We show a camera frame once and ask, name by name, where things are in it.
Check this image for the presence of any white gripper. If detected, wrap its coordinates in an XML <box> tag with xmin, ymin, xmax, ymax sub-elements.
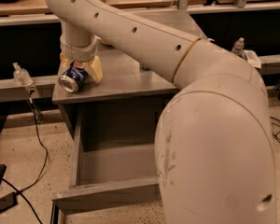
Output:
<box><xmin>60</xmin><ymin>35</ymin><xmax>103</xmax><ymax>84</ymax></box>

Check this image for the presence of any blue pepsi can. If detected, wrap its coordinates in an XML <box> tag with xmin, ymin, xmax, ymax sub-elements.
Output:
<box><xmin>58</xmin><ymin>62</ymin><xmax>88</xmax><ymax>93</ymax></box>

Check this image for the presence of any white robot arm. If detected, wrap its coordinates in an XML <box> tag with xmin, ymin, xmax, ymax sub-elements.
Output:
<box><xmin>45</xmin><ymin>0</ymin><xmax>277</xmax><ymax>224</ymax></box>

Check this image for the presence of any open grey top drawer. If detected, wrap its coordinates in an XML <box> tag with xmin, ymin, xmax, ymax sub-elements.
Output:
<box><xmin>51</xmin><ymin>95</ymin><xmax>178</xmax><ymax>216</ymax></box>

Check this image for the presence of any clear plastic bottle left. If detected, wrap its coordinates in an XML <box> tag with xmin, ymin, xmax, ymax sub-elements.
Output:
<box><xmin>13</xmin><ymin>63</ymin><xmax>34</xmax><ymax>87</ymax></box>

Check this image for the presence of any clear plastic bottle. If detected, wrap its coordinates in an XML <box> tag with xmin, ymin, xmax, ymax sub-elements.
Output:
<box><xmin>231</xmin><ymin>37</ymin><xmax>245</xmax><ymax>56</ymax></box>
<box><xmin>13</xmin><ymin>63</ymin><xmax>34</xmax><ymax>87</ymax></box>

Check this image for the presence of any grey cabinet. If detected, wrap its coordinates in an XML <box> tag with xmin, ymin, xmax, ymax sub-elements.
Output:
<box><xmin>52</xmin><ymin>41</ymin><xmax>177</xmax><ymax>138</ymax></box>

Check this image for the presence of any black power adapter left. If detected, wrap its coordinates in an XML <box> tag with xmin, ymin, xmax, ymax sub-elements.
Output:
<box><xmin>0</xmin><ymin>192</ymin><xmax>17</xmax><ymax>214</ymax></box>

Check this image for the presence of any clear plastic bottle right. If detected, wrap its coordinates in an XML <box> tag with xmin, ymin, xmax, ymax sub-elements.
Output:
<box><xmin>231</xmin><ymin>37</ymin><xmax>245</xmax><ymax>56</ymax></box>

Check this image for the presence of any white paper packet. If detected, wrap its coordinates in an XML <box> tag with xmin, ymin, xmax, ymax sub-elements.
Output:
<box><xmin>243</xmin><ymin>49</ymin><xmax>261</xmax><ymax>69</ymax></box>

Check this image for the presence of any black cable on floor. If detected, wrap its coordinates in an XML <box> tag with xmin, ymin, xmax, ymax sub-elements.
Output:
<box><xmin>2</xmin><ymin>89</ymin><xmax>50</xmax><ymax>224</ymax></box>

